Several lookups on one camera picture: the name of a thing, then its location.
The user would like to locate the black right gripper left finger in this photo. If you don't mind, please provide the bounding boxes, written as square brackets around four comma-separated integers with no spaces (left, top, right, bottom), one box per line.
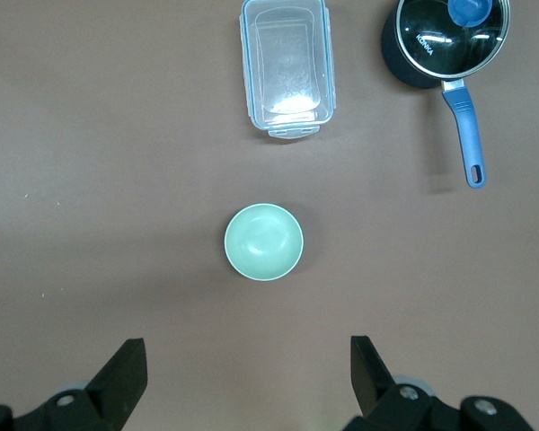
[0,338,148,431]

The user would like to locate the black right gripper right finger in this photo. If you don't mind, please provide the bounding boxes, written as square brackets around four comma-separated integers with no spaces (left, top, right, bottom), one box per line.
[343,335,538,431]

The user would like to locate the green bowl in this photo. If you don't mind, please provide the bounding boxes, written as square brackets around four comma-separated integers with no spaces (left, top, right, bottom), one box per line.
[224,202,305,283]

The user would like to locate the brown table mat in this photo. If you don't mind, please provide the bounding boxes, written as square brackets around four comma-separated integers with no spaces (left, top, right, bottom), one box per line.
[0,0,539,431]

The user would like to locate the clear plastic food container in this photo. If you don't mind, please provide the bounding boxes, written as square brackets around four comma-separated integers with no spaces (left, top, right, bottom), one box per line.
[238,0,337,141]

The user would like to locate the glass lid with blue knob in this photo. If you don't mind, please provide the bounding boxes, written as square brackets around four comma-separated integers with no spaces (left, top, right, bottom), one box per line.
[395,0,511,81]

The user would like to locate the black saucepan with blue handle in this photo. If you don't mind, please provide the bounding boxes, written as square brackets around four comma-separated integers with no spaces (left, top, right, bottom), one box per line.
[380,0,512,189]

